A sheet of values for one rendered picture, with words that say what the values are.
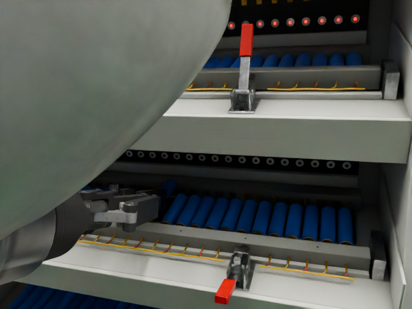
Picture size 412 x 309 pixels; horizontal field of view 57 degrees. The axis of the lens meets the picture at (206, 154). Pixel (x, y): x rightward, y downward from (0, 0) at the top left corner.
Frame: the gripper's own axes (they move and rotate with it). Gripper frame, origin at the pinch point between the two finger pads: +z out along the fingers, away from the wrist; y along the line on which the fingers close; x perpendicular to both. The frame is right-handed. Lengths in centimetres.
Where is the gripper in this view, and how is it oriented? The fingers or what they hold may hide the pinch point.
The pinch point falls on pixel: (143, 200)
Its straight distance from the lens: 50.1
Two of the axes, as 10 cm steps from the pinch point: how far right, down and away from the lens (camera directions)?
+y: -9.4, -0.6, 3.4
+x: -0.7, 10.0, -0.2
